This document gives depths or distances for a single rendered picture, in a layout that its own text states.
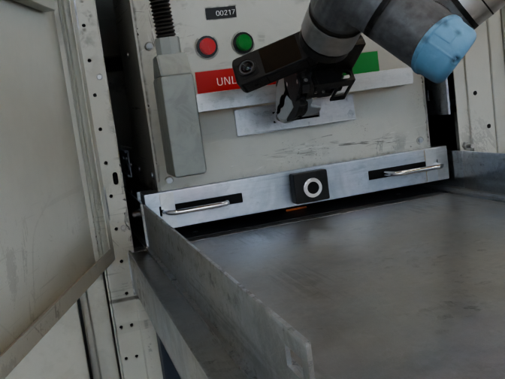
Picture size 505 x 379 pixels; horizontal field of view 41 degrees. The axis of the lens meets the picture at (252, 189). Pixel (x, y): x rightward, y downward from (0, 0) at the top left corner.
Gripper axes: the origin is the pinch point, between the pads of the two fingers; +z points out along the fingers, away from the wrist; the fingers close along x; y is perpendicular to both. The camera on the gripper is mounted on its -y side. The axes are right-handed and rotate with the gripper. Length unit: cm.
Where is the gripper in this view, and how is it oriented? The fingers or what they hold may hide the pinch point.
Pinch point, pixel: (279, 115)
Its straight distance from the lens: 106.5
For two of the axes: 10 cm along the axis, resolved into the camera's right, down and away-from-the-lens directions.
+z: -1.8, 4.1, 8.9
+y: 9.5, -1.6, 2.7
